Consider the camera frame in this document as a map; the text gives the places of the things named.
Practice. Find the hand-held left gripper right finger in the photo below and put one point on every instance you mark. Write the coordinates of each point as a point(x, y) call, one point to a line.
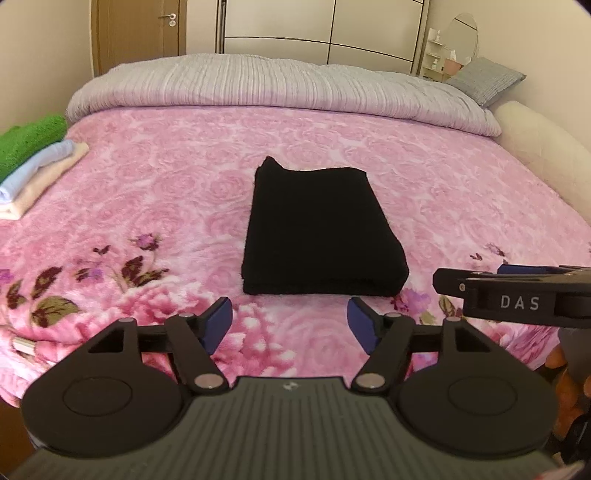
point(362, 323)

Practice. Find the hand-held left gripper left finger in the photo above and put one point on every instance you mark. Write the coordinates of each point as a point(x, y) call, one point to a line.
point(217, 323)

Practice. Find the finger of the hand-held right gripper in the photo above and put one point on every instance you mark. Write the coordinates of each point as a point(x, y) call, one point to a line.
point(450, 279)
point(517, 269)

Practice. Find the black button cardigan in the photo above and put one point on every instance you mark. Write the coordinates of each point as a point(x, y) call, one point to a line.
point(318, 230)

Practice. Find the person's right hand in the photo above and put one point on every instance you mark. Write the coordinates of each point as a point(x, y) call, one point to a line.
point(565, 392)

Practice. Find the white padded headboard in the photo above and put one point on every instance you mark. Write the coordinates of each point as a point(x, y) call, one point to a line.
point(545, 147)

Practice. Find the pink floral blanket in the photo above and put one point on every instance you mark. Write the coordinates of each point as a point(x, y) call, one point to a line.
point(161, 194)

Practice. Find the grey pillow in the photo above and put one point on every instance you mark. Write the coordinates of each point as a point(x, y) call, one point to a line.
point(485, 81)

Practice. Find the folded cream cloth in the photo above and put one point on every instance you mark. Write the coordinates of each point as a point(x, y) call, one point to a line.
point(41, 189)

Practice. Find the folded light blue cloth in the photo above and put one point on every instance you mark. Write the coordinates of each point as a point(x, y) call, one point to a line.
point(32, 170)

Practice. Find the lilac ribbed quilt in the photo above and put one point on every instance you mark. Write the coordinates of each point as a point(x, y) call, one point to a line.
point(277, 83)

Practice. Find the folded green towel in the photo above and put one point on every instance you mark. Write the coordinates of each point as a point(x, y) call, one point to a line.
point(27, 143)

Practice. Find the white wardrobe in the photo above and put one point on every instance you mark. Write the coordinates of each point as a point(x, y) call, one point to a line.
point(323, 27)

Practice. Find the wooden door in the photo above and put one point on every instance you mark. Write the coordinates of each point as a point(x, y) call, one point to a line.
point(138, 32)

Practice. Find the round wall mirror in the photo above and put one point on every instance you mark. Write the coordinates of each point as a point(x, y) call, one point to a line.
point(464, 37)

